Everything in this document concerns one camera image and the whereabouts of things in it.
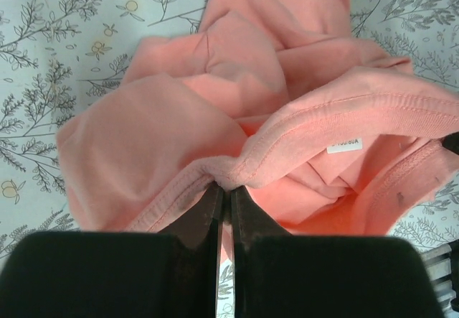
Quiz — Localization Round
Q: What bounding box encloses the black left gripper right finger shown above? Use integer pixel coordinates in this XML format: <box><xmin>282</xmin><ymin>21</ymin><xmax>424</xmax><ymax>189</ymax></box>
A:
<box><xmin>229</xmin><ymin>187</ymin><xmax>443</xmax><ymax>317</ymax></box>

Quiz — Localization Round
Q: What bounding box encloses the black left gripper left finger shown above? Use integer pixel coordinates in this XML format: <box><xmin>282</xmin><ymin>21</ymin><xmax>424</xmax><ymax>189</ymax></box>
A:
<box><xmin>1</xmin><ymin>184</ymin><xmax>224</xmax><ymax>317</ymax></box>

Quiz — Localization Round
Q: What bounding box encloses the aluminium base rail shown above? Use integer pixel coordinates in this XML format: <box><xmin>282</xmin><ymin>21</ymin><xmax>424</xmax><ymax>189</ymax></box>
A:
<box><xmin>421</xmin><ymin>240</ymin><xmax>458</xmax><ymax>316</ymax></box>

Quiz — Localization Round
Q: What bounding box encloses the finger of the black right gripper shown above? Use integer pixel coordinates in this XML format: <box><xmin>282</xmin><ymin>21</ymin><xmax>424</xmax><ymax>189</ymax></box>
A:
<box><xmin>443</xmin><ymin>134</ymin><xmax>459</xmax><ymax>155</ymax></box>

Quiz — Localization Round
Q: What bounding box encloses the salmon pink t shirt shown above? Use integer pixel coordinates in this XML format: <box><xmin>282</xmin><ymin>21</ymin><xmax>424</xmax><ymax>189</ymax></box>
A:
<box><xmin>57</xmin><ymin>0</ymin><xmax>458</xmax><ymax>235</ymax></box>

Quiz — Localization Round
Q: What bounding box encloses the floral table cloth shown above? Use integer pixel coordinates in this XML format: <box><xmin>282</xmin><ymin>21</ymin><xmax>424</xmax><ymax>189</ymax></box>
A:
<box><xmin>1</xmin><ymin>0</ymin><xmax>458</xmax><ymax>317</ymax></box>

